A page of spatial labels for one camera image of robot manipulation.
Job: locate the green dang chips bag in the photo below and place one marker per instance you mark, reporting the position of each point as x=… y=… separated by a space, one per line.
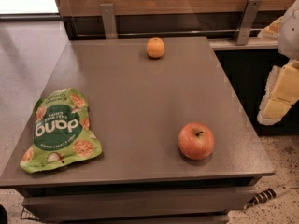
x=62 y=133

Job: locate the red apple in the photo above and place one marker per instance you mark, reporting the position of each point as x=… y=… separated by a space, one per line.
x=196 y=141

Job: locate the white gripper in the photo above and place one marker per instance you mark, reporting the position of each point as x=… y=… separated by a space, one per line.
x=290 y=32

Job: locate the orange fruit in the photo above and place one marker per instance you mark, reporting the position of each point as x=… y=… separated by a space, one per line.
x=155 y=47

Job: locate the grey drawer front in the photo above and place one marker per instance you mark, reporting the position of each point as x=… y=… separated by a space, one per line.
x=138 y=204

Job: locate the black white striped object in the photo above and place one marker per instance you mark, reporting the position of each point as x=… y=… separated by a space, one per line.
x=267 y=195

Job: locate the metal bracket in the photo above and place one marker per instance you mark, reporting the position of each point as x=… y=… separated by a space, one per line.
x=242 y=33
x=109 y=21

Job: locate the left metal bracket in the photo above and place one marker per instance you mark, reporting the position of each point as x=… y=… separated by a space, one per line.
x=109 y=21

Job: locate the right metal bracket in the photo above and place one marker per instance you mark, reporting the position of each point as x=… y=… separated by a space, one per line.
x=242 y=33

